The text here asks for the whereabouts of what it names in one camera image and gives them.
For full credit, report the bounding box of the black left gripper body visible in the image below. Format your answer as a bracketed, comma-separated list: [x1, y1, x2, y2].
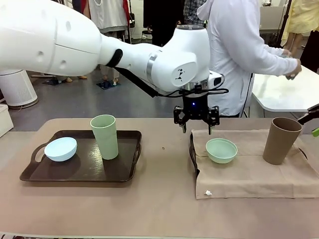
[182, 89, 209, 120]

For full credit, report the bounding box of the green bowl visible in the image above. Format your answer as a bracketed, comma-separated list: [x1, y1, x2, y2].
[205, 138, 238, 164]

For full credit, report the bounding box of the tall brown cup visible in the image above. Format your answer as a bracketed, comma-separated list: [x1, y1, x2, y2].
[263, 117, 303, 166]

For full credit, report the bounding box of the beige cloth mat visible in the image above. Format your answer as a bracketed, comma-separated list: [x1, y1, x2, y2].
[191, 128, 319, 200]

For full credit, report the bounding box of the person's left forearm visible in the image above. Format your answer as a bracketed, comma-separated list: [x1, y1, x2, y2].
[261, 39, 286, 58]

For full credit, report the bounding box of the person's right forearm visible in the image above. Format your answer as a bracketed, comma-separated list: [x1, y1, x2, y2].
[256, 56, 299, 77]

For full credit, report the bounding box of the black plastic tray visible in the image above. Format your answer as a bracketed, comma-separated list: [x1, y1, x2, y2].
[188, 131, 309, 178]

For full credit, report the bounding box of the brown plastic tray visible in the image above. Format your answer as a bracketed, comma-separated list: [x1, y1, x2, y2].
[19, 130, 143, 183]

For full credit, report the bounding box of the person's right hand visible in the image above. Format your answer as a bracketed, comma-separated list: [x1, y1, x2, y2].
[286, 59, 302, 81]

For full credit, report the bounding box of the person's left hand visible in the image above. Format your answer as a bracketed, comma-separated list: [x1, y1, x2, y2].
[281, 48, 295, 59]

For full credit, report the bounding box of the white side table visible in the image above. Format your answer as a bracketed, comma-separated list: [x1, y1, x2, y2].
[251, 64, 319, 113]

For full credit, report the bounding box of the person in dark clothes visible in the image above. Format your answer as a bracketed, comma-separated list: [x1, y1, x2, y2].
[299, 29, 319, 73]

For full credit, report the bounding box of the person in white jacket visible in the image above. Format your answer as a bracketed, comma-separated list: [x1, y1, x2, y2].
[196, 0, 267, 118]

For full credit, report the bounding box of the tall green cup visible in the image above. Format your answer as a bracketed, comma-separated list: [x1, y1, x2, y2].
[90, 114, 119, 160]

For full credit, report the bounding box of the figure in black clothes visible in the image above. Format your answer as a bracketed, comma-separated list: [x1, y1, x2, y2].
[143, 0, 185, 48]

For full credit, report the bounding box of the person in plaid shirt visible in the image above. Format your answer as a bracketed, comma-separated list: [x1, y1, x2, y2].
[183, 0, 208, 25]

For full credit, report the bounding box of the mannequin in yellow garment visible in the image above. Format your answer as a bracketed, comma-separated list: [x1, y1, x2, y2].
[281, 0, 319, 50]

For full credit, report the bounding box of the mannequin in grey trousers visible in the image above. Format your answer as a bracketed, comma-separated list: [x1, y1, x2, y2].
[56, 74, 88, 84]

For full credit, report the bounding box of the light blue bowl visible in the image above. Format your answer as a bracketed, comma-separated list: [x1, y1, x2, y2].
[44, 136, 78, 162]

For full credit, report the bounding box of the mannequin in white vest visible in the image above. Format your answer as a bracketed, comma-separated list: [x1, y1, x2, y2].
[83, 0, 131, 87]

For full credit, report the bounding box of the white air purifier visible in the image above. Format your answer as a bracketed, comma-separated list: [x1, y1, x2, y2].
[0, 69, 38, 108]

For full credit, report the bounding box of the white box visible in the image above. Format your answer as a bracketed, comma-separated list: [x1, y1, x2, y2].
[0, 104, 14, 138]

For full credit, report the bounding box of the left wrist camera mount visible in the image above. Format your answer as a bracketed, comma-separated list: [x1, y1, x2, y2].
[193, 71, 225, 91]

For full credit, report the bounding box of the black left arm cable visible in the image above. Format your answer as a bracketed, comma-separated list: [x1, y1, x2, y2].
[116, 66, 230, 98]

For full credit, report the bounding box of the blue mannequin base plate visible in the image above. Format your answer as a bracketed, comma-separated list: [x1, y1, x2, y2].
[96, 79, 122, 89]

